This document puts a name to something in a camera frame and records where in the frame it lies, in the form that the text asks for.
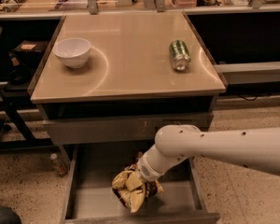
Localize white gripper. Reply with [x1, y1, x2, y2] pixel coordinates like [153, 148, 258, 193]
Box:
[126, 156, 162, 191]

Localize brown yellow chip bag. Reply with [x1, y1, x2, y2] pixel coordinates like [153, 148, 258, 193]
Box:
[111, 152, 164, 213]

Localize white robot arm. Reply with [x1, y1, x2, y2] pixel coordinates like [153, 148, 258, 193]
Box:
[126, 125, 280, 190]

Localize open middle drawer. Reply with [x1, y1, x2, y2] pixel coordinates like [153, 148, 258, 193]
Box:
[63, 141, 220, 224]

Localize closed top drawer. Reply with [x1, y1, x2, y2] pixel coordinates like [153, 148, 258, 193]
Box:
[43, 112, 214, 146]

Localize grey drawer cabinet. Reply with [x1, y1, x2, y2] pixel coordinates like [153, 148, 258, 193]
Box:
[26, 10, 228, 224]

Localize small plastic bottle on floor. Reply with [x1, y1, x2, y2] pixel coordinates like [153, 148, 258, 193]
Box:
[50, 153, 67, 176]

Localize green soda can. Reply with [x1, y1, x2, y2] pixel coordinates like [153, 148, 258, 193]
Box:
[169, 40, 191, 72]

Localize white ceramic bowl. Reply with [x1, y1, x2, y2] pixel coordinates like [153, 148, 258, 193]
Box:
[53, 37, 91, 68]

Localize dark box on shelf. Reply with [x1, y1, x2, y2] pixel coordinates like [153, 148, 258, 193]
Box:
[12, 40, 49, 67]

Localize black coiled spring tool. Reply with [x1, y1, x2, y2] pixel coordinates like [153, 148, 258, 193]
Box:
[3, 0, 27, 12]

